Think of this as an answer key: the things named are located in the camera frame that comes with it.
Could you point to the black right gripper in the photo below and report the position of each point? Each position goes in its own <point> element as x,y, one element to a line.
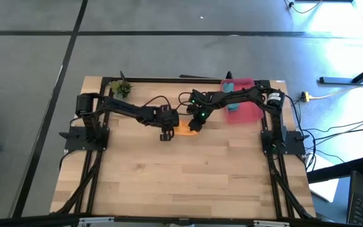
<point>200,107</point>

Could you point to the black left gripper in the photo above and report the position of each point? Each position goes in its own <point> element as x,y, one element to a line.
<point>167,118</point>

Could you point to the orange microfiber towel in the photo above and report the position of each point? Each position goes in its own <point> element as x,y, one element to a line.
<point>184,130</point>

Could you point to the blue microfiber towel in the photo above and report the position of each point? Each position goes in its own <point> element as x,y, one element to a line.
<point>228,86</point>

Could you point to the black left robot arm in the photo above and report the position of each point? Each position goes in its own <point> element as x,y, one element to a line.
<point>121,108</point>

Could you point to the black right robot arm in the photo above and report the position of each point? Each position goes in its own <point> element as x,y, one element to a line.
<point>247,94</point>

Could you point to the pink tray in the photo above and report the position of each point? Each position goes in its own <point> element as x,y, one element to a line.
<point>247,115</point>

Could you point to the potted green succulent plant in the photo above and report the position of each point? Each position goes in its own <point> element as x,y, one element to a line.
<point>121,88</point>

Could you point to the yellow power strip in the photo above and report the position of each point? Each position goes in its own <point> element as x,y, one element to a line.
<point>306,96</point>

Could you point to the white paper sheet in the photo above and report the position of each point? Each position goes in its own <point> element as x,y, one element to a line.
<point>324,189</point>

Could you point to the black desk leg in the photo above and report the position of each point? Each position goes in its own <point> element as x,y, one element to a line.
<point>336,80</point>

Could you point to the black desk crossbar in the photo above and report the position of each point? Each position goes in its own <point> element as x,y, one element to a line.
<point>336,171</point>

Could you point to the black aluminium table frame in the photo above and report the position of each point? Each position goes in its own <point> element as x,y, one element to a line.
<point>169,80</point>

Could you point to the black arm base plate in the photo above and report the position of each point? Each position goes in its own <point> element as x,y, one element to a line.
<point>74,143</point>
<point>295,145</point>

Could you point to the silver frame bracket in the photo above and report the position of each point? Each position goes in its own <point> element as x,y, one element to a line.
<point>96,219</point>
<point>271,223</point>

